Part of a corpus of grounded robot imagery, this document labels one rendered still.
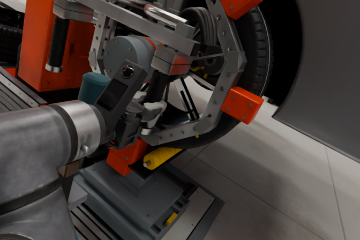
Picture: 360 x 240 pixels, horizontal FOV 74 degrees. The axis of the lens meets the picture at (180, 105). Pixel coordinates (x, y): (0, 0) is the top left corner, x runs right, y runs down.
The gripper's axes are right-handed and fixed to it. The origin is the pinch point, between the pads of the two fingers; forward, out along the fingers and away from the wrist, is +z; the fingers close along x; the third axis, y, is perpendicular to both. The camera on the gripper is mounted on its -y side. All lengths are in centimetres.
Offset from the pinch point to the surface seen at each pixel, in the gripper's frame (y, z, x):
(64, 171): 24.0, -11.9, -10.7
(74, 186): 38.0, -2.7, -15.1
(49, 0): -6, 12, -62
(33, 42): 13, 12, -68
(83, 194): 37.9, -2.6, -10.8
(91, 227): 77, 17, -18
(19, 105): 53, 21, -86
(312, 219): 82, 140, 80
